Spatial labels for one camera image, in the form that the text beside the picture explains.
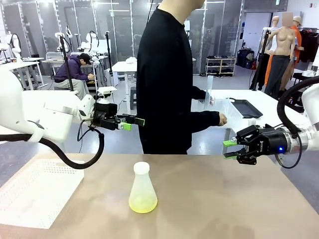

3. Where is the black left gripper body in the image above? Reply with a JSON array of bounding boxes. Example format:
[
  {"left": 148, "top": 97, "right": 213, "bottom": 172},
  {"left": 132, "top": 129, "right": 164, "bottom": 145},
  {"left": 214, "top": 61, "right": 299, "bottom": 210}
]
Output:
[{"left": 93, "top": 103, "right": 119, "bottom": 129}]

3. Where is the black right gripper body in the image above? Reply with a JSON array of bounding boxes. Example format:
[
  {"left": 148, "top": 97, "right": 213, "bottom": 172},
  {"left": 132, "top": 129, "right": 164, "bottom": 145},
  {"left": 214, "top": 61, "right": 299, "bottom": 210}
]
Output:
[{"left": 255, "top": 127, "right": 288, "bottom": 158}]

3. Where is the clear plastic graduated cylinder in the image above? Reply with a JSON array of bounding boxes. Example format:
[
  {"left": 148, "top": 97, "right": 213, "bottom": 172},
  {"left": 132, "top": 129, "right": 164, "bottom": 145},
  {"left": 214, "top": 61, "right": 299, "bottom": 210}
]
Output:
[{"left": 204, "top": 75, "right": 215, "bottom": 110}]

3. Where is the translucent plastic conical flask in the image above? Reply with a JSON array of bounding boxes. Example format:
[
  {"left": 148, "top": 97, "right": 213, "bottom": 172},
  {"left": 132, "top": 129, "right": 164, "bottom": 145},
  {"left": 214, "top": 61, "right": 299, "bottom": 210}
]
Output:
[{"left": 128, "top": 170, "right": 159, "bottom": 214}]

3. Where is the person's right forearm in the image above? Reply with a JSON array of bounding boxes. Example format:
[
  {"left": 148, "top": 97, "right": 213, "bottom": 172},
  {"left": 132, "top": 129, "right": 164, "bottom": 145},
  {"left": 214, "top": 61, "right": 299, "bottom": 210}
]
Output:
[{"left": 191, "top": 111, "right": 221, "bottom": 128}]

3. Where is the person's left forearm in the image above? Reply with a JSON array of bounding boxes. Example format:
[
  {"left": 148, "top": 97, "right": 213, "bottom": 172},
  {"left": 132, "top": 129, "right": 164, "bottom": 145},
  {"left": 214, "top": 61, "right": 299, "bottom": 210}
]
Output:
[{"left": 192, "top": 86, "right": 209, "bottom": 101}]

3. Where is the dark grey plastic stool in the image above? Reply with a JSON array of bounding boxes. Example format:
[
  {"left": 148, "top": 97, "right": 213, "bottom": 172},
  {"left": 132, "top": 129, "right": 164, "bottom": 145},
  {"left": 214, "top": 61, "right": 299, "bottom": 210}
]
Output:
[{"left": 130, "top": 86, "right": 138, "bottom": 109}]

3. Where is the black plastic tray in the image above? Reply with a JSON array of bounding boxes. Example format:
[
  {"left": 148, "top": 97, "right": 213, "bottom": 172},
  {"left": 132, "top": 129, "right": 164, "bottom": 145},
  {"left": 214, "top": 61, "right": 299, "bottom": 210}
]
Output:
[{"left": 225, "top": 97, "right": 264, "bottom": 119}]

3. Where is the large white side table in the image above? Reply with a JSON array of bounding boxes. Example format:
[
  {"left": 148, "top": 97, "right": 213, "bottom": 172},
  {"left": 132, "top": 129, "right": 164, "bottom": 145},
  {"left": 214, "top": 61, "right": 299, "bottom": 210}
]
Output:
[{"left": 191, "top": 89, "right": 319, "bottom": 131}]

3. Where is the person in black sweater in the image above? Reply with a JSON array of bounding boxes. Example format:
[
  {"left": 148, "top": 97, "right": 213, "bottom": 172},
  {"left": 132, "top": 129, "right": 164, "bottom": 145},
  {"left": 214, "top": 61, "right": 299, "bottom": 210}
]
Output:
[{"left": 136, "top": 0, "right": 221, "bottom": 155}]

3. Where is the white standing desk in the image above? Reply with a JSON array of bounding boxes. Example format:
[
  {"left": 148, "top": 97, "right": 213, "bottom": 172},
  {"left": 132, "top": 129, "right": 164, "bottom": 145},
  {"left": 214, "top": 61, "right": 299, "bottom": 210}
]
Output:
[{"left": 111, "top": 61, "right": 138, "bottom": 105}]

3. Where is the seated person in purple hoodie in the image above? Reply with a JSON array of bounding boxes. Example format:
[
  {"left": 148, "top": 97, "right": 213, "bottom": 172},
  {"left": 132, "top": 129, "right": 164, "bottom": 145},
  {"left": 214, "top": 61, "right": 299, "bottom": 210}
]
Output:
[{"left": 54, "top": 53, "right": 97, "bottom": 100}]

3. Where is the wooden shoe rack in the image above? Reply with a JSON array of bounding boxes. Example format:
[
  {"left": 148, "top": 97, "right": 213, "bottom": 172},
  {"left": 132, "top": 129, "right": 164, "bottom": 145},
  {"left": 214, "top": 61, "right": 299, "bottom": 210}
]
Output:
[{"left": 205, "top": 56, "right": 237, "bottom": 77}]

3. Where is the black suitcase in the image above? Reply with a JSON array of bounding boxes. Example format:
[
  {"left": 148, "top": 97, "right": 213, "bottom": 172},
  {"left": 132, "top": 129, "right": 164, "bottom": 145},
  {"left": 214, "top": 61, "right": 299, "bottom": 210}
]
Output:
[{"left": 236, "top": 48, "right": 255, "bottom": 70}]

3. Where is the bare mannequin with grey trousers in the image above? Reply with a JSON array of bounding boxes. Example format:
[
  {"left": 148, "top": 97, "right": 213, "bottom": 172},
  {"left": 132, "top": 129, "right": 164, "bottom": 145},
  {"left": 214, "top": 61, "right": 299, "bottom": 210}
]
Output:
[{"left": 264, "top": 12, "right": 299, "bottom": 99}]

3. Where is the white background desk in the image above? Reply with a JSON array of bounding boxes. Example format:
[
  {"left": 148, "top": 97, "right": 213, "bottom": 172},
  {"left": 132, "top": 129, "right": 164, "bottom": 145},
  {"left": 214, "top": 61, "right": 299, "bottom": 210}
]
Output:
[{"left": 7, "top": 57, "right": 45, "bottom": 91}]

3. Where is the rack of dark clothes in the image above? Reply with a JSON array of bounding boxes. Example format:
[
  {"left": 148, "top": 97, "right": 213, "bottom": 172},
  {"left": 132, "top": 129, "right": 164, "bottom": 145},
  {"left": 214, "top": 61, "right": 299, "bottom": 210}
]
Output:
[{"left": 299, "top": 28, "right": 319, "bottom": 63}]

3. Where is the mannequin in orange garment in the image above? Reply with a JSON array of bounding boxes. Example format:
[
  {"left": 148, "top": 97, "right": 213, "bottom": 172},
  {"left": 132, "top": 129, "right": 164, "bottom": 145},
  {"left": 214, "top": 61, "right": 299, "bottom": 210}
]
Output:
[{"left": 290, "top": 16, "right": 305, "bottom": 75}]

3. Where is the plain white mannequin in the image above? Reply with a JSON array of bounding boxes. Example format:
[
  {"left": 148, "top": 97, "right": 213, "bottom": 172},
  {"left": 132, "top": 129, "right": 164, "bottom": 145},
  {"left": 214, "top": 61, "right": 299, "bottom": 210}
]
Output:
[{"left": 270, "top": 16, "right": 280, "bottom": 52}]

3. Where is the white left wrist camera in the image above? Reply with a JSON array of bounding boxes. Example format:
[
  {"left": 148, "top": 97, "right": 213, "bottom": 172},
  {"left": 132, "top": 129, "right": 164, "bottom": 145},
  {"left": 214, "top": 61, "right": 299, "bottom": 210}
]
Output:
[{"left": 96, "top": 86, "right": 118, "bottom": 105}]

